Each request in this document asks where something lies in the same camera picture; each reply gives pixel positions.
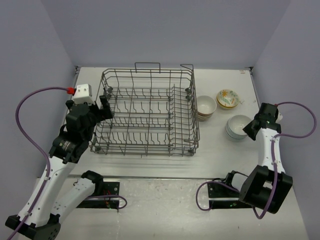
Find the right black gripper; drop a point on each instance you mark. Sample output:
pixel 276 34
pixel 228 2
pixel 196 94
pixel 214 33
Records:
pixel 247 129

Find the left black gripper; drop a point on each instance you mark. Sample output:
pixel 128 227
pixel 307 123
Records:
pixel 105 113

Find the white blue-striped bowl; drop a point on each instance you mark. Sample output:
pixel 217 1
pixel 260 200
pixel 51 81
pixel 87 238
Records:
pixel 233 135
pixel 236 124
pixel 235 139

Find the white green floral bowl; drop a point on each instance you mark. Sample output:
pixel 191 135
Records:
pixel 227 97

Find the beige floral bowl back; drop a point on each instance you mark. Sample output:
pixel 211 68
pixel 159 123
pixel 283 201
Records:
pixel 206 105

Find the beige floral bowl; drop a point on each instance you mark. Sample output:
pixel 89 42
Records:
pixel 206 105
pixel 202 119
pixel 204 116

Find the yellow patterned bowl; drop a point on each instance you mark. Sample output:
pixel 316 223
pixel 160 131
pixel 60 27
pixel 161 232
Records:
pixel 227 107

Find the beige floral bowl front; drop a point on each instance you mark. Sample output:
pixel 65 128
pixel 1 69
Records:
pixel 202 119

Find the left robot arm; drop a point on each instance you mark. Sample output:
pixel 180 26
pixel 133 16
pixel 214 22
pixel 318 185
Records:
pixel 43 214

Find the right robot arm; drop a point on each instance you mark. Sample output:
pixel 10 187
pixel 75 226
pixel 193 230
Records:
pixel 267 186

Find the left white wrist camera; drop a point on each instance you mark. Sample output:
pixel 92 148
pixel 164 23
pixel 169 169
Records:
pixel 83 95

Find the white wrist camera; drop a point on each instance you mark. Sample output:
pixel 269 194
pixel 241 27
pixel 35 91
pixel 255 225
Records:
pixel 279 117
pixel 83 95

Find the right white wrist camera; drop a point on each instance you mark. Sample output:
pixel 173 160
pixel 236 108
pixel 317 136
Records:
pixel 279 117

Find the grey wire dish rack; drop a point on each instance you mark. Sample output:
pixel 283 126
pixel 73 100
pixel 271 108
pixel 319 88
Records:
pixel 154 111

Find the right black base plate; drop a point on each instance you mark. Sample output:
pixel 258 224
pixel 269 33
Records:
pixel 223 198

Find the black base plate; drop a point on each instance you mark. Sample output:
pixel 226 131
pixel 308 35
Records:
pixel 108 188
pixel 223 198

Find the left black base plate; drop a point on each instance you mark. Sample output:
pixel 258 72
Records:
pixel 108 188

